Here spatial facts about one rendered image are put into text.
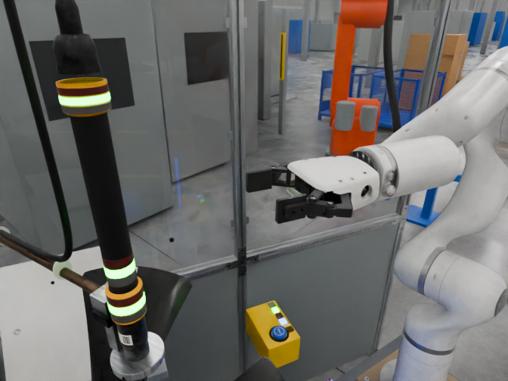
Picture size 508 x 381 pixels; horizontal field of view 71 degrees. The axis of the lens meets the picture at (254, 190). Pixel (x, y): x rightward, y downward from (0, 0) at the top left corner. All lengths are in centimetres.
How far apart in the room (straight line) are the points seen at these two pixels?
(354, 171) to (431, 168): 13
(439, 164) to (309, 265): 114
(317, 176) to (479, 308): 52
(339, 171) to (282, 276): 115
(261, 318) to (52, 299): 55
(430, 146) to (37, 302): 85
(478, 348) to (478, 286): 194
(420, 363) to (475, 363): 169
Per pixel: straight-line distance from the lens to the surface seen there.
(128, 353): 53
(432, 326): 96
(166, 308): 67
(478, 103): 70
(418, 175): 56
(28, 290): 96
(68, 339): 95
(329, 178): 47
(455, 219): 91
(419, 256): 91
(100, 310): 52
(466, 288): 88
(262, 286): 158
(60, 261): 57
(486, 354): 280
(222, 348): 174
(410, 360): 105
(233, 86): 116
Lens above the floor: 186
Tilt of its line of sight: 26 degrees down
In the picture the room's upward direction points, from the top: straight up
